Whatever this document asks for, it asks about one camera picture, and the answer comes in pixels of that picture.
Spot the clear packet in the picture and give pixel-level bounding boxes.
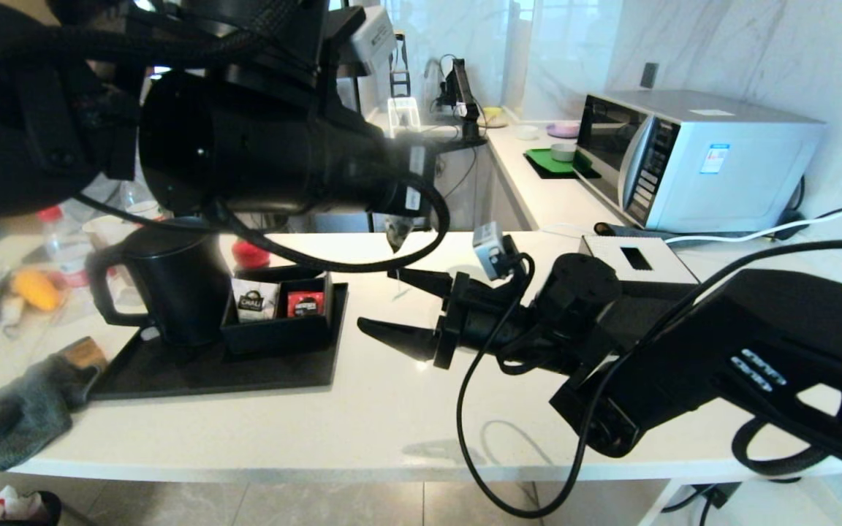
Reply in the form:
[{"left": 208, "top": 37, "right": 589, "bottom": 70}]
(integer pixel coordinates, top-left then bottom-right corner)
[{"left": 384, "top": 216, "right": 418, "bottom": 254}]

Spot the black electric kettle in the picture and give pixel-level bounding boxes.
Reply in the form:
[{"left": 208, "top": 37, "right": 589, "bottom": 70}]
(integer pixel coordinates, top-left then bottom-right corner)
[{"left": 85, "top": 218, "right": 232, "bottom": 348}]

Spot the black jointed arm white joint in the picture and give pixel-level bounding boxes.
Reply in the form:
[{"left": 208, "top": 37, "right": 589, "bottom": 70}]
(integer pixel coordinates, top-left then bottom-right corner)
[{"left": 439, "top": 58, "right": 488, "bottom": 143}]

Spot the white tea bag packet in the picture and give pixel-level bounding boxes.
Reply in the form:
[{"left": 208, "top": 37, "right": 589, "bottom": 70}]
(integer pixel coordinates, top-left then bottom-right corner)
[{"left": 231, "top": 278, "right": 281, "bottom": 324}]

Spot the red drink packet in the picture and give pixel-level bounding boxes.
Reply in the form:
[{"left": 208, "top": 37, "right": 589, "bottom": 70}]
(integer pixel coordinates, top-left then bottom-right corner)
[{"left": 287, "top": 291, "right": 325, "bottom": 319}]

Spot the black organizer box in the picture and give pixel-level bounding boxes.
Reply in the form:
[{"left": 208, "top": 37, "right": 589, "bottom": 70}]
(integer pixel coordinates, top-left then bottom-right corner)
[{"left": 220, "top": 264, "right": 334, "bottom": 357}]

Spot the black platform stand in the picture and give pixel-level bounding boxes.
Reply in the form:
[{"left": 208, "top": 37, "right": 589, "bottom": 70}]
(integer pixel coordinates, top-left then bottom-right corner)
[{"left": 421, "top": 134, "right": 489, "bottom": 233}]

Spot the black serving tray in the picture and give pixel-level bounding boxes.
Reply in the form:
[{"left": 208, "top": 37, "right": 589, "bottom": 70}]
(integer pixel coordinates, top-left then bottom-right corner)
[{"left": 88, "top": 283, "right": 349, "bottom": 401}]

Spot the white plastic basket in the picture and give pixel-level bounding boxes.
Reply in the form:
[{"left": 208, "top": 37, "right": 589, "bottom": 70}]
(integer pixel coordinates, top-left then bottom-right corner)
[{"left": 387, "top": 97, "right": 422, "bottom": 137}]

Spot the green tray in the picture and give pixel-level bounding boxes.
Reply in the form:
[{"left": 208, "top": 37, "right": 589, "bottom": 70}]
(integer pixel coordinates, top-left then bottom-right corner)
[{"left": 523, "top": 148, "right": 602, "bottom": 181}]

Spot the chrome faucet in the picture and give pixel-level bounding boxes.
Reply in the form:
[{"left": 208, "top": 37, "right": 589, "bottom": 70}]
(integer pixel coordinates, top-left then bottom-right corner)
[{"left": 425, "top": 58, "right": 445, "bottom": 110}]

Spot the red tomato shaped container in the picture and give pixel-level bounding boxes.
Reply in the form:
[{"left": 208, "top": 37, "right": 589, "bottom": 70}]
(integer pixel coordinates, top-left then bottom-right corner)
[{"left": 231, "top": 240, "right": 272, "bottom": 270}]

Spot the black tissue box white top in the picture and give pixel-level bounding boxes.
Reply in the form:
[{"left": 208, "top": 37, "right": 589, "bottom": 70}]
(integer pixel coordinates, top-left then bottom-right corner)
[{"left": 578, "top": 235, "right": 701, "bottom": 287}]

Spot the silver microwave oven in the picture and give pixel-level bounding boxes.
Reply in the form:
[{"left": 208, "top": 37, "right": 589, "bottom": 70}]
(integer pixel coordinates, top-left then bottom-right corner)
[{"left": 574, "top": 90, "right": 825, "bottom": 235}]

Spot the small wooden block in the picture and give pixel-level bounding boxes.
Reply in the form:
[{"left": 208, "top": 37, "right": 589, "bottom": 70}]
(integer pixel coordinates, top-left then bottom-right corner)
[{"left": 58, "top": 336, "right": 109, "bottom": 373}]

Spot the orange corn cob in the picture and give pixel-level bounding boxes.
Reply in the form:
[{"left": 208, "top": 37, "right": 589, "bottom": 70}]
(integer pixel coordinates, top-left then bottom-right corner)
[{"left": 12, "top": 269, "right": 64, "bottom": 311}]

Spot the grey cloth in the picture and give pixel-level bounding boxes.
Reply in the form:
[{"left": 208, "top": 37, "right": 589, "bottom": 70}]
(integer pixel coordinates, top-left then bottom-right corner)
[{"left": 0, "top": 354, "right": 100, "bottom": 473}]

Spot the black waste bin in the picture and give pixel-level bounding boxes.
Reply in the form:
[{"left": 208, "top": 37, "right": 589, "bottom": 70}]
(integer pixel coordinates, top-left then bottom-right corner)
[{"left": 0, "top": 486, "right": 64, "bottom": 526}]

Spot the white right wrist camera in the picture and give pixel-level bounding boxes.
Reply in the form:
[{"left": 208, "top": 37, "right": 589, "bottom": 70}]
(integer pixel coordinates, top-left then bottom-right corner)
[{"left": 472, "top": 221, "right": 511, "bottom": 282}]

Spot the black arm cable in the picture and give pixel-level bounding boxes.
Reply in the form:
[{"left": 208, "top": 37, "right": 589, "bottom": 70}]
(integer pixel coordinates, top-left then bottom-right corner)
[{"left": 0, "top": 0, "right": 305, "bottom": 70}]

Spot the white power cable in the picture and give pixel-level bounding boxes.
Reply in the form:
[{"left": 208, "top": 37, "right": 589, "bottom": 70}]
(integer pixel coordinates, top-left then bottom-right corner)
[{"left": 662, "top": 157, "right": 842, "bottom": 246}]

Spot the black power supply cable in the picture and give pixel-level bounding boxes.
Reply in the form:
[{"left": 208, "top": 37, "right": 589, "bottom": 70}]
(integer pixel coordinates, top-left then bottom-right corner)
[{"left": 659, "top": 476, "right": 805, "bottom": 526}]

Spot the black appliance cable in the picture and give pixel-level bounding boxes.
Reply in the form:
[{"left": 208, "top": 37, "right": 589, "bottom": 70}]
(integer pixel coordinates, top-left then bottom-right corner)
[{"left": 772, "top": 175, "right": 842, "bottom": 242}]

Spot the braided black right arm hose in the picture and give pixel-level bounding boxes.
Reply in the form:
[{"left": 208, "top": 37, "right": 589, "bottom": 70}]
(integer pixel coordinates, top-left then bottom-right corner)
[{"left": 732, "top": 416, "right": 831, "bottom": 477}]

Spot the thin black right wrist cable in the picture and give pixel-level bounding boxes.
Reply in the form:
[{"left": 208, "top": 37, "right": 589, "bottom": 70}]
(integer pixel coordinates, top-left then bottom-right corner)
[{"left": 456, "top": 240, "right": 842, "bottom": 521}]

